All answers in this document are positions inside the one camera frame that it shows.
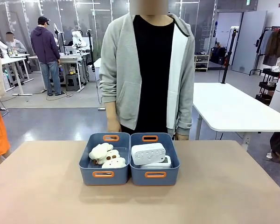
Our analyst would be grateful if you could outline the person's left forearm grey sleeve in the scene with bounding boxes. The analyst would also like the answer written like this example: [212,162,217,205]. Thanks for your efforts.
[176,88,196,136]

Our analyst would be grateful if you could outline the person's right forearm grey sleeve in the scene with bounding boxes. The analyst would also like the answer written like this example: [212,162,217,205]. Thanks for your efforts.
[99,86,119,121]

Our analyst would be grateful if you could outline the white digital clock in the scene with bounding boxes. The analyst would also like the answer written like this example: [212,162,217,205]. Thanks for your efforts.
[140,155,172,169]
[131,144,166,166]

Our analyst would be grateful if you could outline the black rolling cart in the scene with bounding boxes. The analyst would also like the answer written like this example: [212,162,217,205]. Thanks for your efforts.
[255,67,280,105]

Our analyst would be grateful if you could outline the large white table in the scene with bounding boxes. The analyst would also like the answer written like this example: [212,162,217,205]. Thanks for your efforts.
[192,82,280,146]

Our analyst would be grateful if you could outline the black clothes rack with garments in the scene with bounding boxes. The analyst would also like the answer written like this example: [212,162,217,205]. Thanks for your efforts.
[248,26,280,77]

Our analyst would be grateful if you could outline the black tripod stand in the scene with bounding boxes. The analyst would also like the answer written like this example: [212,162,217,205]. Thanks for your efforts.
[220,26,240,84]

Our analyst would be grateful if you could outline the black bags pile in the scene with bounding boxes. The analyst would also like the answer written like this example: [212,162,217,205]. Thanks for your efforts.
[210,46,227,65]

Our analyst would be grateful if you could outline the low shelf with shoes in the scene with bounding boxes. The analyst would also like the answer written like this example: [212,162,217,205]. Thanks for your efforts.
[194,54,210,72]

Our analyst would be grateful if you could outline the person in grey hoodie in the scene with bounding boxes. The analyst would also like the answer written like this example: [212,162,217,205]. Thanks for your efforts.
[98,0,196,140]

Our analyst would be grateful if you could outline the white plush sheep toy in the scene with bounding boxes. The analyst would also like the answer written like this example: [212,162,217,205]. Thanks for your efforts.
[105,149,121,161]
[88,142,114,164]
[101,156,126,169]

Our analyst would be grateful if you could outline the grey step stool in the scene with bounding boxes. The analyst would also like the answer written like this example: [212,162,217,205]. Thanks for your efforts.
[65,74,81,91]

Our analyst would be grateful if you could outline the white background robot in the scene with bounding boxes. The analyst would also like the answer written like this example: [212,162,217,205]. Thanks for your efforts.
[71,29,88,54]

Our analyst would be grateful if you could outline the white workbench with equipment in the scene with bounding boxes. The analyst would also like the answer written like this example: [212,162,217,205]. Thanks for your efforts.
[28,52,86,93]

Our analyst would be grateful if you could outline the person in purple jacket and cap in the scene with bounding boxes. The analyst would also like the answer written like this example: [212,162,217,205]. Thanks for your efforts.
[30,16,66,96]

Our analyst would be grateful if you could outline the white standing desk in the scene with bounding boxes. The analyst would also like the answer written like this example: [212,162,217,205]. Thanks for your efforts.
[0,53,35,96]

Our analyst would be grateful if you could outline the seated person in grey top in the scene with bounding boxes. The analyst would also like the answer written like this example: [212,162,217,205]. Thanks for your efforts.
[4,31,28,56]

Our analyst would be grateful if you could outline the blue plastic basket orange handles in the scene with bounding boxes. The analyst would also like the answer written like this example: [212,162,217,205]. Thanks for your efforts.
[129,132,180,187]
[78,132,131,186]

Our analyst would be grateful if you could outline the black camera tripod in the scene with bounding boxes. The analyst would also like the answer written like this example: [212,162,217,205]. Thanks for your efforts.
[86,29,97,72]

